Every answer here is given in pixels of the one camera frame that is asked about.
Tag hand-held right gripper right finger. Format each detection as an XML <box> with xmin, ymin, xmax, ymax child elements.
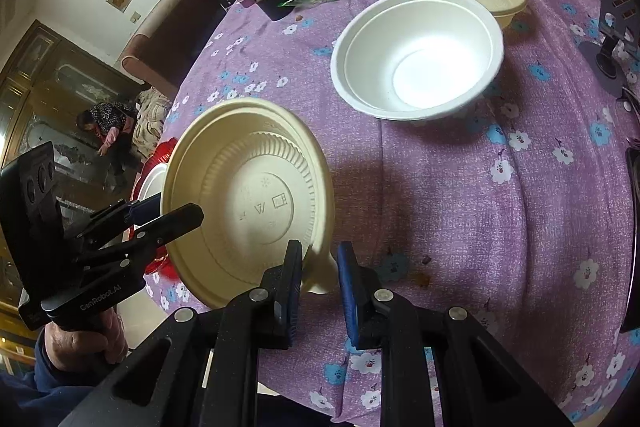
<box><xmin>336</xmin><ymin>242</ymin><xmax>576</xmax><ymax>427</ymax></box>

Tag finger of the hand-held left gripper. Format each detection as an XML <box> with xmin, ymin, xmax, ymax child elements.
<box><xmin>80</xmin><ymin>203</ymin><xmax>205</xmax><ymax>265</ymax></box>
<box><xmin>75</xmin><ymin>197</ymin><xmax>165</xmax><ymax>248</ymax></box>

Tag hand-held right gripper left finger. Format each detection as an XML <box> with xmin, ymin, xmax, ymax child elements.
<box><xmin>60</xmin><ymin>239</ymin><xmax>305</xmax><ymax>427</ymax></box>

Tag white foam bowl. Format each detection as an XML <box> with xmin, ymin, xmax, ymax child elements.
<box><xmin>137</xmin><ymin>164</ymin><xmax>168</xmax><ymax>215</ymax></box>
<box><xmin>330</xmin><ymin>0</ymin><xmax>506</xmax><ymax>122</ymax></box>

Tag large red plate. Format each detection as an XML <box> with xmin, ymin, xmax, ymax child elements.
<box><xmin>122</xmin><ymin>136</ymin><xmax>183</xmax><ymax>290</ymax></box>

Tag person's left forearm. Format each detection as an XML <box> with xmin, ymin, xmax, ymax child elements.
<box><xmin>0</xmin><ymin>337</ymin><xmax>116</xmax><ymax>427</ymax></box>

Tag person's left hand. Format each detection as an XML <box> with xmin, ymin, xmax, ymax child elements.
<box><xmin>42</xmin><ymin>307</ymin><xmax>130</xmax><ymax>383</ymax></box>

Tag patterned blanket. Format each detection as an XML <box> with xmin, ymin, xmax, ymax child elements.
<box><xmin>132</xmin><ymin>87</ymin><xmax>173</xmax><ymax>158</ymax></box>

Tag purple floral tablecloth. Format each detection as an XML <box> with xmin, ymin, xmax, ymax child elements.
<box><xmin>150</xmin><ymin>0</ymin><xmax>640</xmax><ymax>427</ymax></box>

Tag wooden display cabinet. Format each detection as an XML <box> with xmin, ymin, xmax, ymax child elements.
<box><xmin>0</xmin><ymin>19</ymin><xmax>136</xmax><ymax>358</ymax></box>

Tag brown armchair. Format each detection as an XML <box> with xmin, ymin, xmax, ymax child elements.
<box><xmin>121</xmin><ymin>0</ymin><xmax>236</xmax><ymax>100</ymax></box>

